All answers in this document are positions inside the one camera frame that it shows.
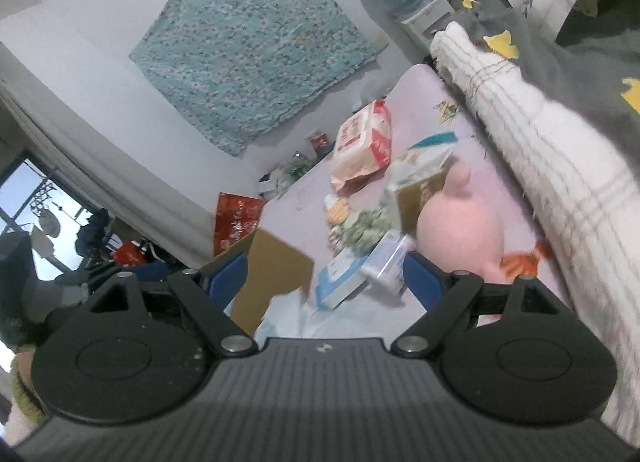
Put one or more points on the white plaid fleece blanket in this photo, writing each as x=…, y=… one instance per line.
x=565, y=182

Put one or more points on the dark clothes pile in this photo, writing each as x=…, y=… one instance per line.
x=100, y=232

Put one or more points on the pink plush toy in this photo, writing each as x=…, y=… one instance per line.
x=460, y=227

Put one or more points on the brown carton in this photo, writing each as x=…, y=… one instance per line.
x=415, y=192

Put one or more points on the grey blanket with yellow print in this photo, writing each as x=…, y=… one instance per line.
x=575, y=72

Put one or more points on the white water dispenser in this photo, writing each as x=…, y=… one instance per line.
x=430, y=17

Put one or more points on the person's left forearm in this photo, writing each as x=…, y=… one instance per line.
x=22, y=392

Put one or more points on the white plastic bag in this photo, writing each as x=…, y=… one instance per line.
x=340, y=322

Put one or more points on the red snack bag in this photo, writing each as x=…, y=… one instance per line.
x=235, y=222

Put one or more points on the teal patterned wall cloth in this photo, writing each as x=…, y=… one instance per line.
x=250, y=42

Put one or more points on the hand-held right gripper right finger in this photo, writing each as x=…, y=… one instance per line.
x=424, y=282

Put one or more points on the brown cardboard box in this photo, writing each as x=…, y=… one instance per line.
x=275, y=272

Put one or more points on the green snack packet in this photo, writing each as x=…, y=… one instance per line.
x=365, y=229

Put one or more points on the clear plastic package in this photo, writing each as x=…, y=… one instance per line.
x=390, y=262

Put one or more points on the grey curtain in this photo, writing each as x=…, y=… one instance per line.
x=100, y=142

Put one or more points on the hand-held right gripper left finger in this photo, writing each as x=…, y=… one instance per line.
x=227, y=282

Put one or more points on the red white wet wipes packet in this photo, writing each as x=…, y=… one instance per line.
x=360, y=142

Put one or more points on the yellow snack packet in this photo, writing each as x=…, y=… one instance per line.
x=336, y=209

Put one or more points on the window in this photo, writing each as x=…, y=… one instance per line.
x=25, y=202

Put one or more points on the blue white box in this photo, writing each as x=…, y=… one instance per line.
x=340, y=282

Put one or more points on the small red box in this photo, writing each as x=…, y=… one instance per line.
x=321, y=145

